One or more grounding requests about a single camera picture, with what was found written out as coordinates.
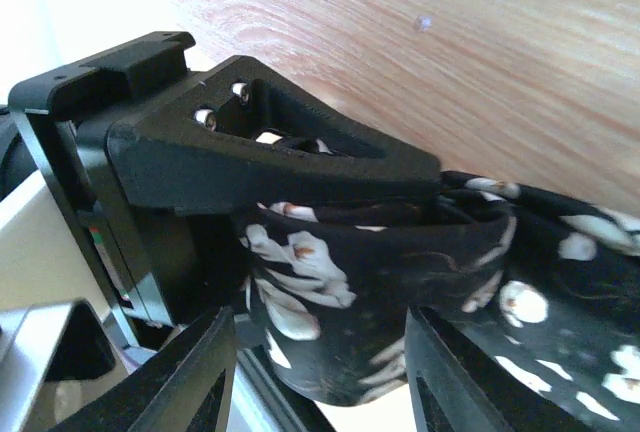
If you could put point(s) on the black white floral tie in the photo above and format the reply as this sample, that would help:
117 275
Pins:
535 293

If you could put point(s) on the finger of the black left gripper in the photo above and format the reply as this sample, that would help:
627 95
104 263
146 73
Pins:
260 162

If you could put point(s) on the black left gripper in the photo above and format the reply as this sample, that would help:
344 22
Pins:
154 266

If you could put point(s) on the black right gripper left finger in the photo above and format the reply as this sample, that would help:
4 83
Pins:
187 386

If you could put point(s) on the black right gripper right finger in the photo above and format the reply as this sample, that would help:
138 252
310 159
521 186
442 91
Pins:
444 396

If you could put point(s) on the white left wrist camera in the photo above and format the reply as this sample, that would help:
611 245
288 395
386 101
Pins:
56 356

